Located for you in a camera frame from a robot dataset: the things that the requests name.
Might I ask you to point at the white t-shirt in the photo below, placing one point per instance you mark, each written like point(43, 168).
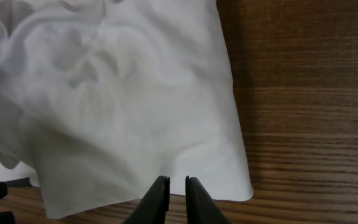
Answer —
point(102, 97)

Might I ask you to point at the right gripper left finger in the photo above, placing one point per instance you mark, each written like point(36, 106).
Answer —
point(154, 205)

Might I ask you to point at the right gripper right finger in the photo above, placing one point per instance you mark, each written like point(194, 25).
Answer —
point(200, 207)

